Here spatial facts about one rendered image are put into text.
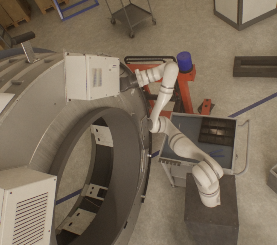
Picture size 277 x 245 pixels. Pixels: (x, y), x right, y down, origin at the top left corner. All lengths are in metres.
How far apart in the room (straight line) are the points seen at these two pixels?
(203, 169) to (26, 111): 0.68
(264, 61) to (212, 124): 1.54
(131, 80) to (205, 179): 0.57
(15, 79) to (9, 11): 6.52
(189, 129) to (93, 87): 1.16
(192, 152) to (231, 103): 1.97
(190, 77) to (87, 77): 1.19
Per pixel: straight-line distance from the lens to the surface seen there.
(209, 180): 0.94
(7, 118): 0.86
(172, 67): 1.11
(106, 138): 1.75
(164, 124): 1.23
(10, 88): 0.98
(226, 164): 1.79
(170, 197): 2.44
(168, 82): 1.14
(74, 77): 0.98
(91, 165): 2.01
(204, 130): 1.93
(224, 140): 1.88
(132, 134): 1.55
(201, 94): 3.06
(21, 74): 1.03
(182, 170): 2.18
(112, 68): 1.08
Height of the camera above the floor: 2.28
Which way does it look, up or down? 46 degrees down
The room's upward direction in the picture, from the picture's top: 23 degrees counter-clockwise
